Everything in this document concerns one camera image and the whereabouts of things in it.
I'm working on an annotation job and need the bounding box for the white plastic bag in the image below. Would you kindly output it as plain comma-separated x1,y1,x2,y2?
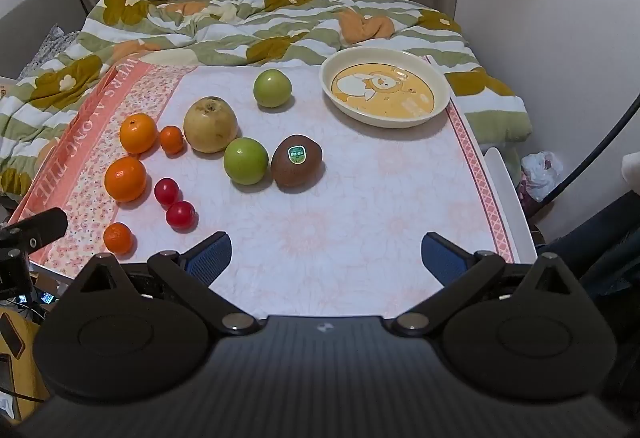
520,150,563,204

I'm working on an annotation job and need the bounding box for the cream plate with cartoon print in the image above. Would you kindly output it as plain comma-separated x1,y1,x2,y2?
319,47,451,129

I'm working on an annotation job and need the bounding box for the pink floral tablecloth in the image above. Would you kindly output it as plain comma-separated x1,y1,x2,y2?
7,53,538,319

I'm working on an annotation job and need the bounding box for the white table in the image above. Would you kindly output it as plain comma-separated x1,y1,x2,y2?
482,147,539,264

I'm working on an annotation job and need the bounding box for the green striped floral blanket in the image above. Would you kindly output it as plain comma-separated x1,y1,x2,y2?
0,0,533,199

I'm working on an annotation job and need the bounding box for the large orange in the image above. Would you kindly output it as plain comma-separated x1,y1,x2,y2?
119,113,158,155
104,156,148,203

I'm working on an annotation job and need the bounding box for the red cherry tomato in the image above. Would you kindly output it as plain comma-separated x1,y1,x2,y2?
165,200,197,231
154,178,181,206

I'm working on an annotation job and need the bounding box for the black cable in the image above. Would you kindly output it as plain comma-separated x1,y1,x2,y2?
540,95,640,205

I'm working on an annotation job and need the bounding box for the green apple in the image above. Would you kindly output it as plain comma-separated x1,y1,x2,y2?
223,137,270,186
252,69,293,109

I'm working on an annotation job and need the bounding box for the yellow-brown pear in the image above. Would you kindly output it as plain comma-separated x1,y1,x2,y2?
183,96,238,154

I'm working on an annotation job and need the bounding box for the brown kiwi with green sticker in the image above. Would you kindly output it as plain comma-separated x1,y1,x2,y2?
270,134,324,189

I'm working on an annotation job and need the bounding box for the grey patterned pillow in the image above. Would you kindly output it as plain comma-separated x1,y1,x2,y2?
20,23,81,79

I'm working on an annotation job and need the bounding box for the dark clothing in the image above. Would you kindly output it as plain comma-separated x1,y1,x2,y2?
537,190,640,304

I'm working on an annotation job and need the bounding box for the small mandarin orange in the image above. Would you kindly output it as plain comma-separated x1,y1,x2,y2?
103,222,137,254
159,125,185,155

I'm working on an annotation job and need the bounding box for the yellow box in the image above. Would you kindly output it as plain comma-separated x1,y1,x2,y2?
0,308,51,424

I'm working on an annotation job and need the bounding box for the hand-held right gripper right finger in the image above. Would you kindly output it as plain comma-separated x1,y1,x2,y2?
391,231,582,337

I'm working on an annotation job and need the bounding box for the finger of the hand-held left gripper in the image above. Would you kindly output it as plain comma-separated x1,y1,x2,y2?
0,207,69,255

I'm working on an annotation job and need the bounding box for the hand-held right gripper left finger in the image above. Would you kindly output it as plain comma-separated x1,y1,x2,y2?
65,231,262,336

